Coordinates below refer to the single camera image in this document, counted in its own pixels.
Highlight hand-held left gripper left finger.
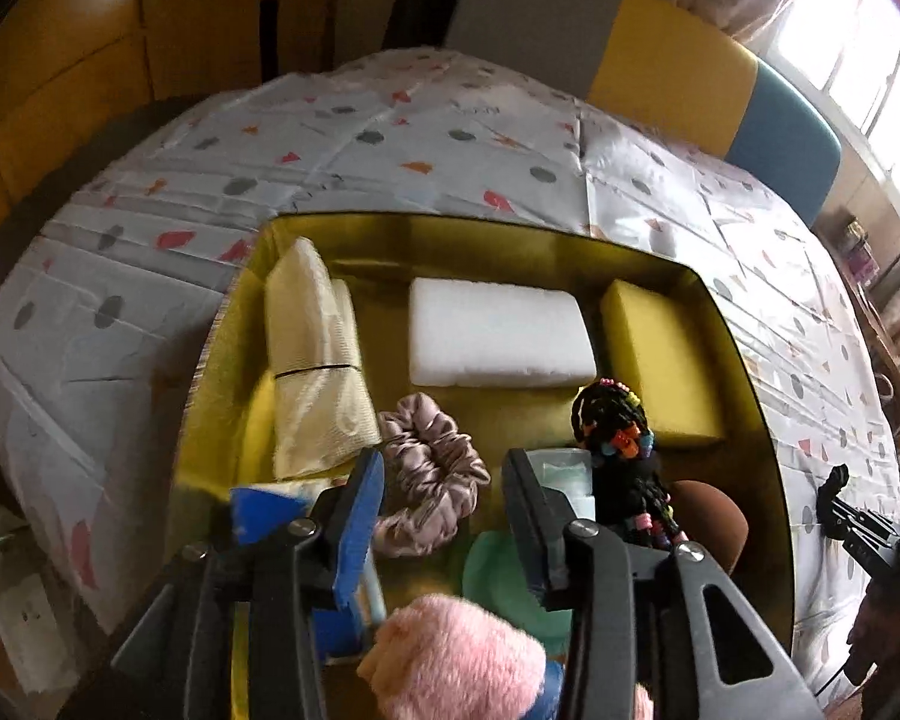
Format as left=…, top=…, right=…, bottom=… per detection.
left=56, top=448, right=385, bottom=720

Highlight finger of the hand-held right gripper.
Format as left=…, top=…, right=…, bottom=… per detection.
left=817, top=499, right=900, bottom=545

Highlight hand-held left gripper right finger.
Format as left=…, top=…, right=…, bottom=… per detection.
left=502, top=448, right=822, bottom=720

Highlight black scrunchie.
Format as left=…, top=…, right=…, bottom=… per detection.
left=825, top=463, right=851, bottom=515

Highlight green silicone cup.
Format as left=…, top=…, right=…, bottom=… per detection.
left=461, top=448, right=597, bottom=638

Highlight small blue box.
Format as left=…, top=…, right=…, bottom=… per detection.
left=229, top=481, right=387, bottom=659

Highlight pink scrunchie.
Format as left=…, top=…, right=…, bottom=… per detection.
left=375, top=391, right=492, bottom=560

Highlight black beaded hair ties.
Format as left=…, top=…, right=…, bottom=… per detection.
left=570, top=379, right=691, bottom=548

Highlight pink yarn skein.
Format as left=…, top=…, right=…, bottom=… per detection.
left=356, top=594, right=655, bottom=720

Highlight brown makeup sponge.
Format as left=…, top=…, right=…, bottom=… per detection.
left=664, top=478, right=749, bottom=575

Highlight cream cloth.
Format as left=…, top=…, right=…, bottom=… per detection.
left=264, top=236, right=382, bottom=481

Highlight white sponge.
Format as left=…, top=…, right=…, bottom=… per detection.
left=407, top=277, right=597, bottom=389

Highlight yellow sponge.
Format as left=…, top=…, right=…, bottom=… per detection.
left=600, top=279, right=725, bottom=451

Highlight gold metal tray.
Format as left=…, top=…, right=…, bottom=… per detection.
left=166, top=211, right=796, bottom=720

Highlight person's right hand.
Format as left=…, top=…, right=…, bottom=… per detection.
left=853, top=589, right=900, bottom=667

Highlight wooden side desk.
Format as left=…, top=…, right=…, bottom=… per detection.
left=832, top=217, right=900, bottom=451

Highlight pink patterned box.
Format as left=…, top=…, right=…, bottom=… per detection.
left=840, top=221, right=880, bottom=280

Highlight white paper sheet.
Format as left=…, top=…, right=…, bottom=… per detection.
left=0, top=577, right=70, bottom=692

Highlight patterned white bed sheet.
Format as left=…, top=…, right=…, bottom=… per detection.
left=0, top=45, right=900, bottom=691

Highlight bright window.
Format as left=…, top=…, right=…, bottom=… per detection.
left=757, top=0, right=900, bottom=211

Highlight grey yellow blue headboard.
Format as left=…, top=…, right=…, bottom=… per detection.
left=442, top=0, right=842, bottom=226

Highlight wooden wardrobe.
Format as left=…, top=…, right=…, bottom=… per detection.
left=0, top=0, right=391, bottom=256

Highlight black cable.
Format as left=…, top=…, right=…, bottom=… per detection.
left=814, top=645, right=871, bottom=698

